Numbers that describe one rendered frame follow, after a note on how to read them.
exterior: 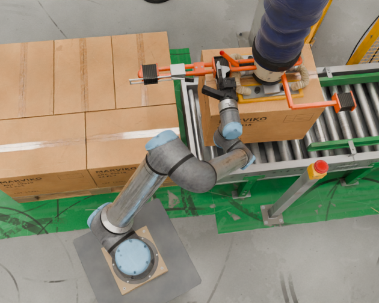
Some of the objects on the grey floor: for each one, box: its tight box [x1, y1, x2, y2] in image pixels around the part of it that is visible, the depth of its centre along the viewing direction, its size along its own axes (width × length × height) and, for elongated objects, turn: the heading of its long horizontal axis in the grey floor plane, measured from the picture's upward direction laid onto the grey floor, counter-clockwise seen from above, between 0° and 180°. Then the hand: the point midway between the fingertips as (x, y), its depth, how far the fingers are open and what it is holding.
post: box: [267, 163, 327, 219], centre depth 239 cm, size 7×7×100 cm
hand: (216, 67), depth 189 cm, fingers closed on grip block, 6 cm apart
